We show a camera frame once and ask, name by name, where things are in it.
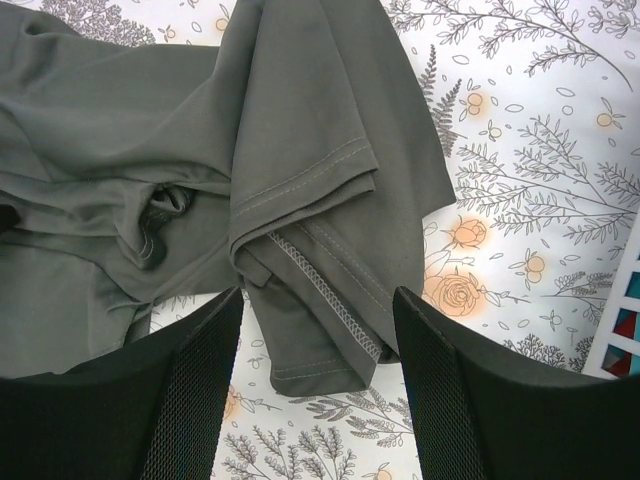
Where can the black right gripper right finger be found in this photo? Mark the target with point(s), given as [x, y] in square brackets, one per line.
[480, 410]

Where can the white plastic laundry basket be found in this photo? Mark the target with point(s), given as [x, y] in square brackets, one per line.
[592, 369]

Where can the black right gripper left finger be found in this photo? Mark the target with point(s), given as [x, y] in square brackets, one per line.
[152, 409]

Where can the teal t shirt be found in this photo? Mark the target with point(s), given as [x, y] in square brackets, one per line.
[625, 298]

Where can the grey t shirt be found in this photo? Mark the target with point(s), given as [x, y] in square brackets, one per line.
[297, 160]

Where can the dark red t shirt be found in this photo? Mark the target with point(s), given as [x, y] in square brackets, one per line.
[621, 356]

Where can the floral patterned table mat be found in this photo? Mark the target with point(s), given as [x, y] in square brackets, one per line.
[537, 107]

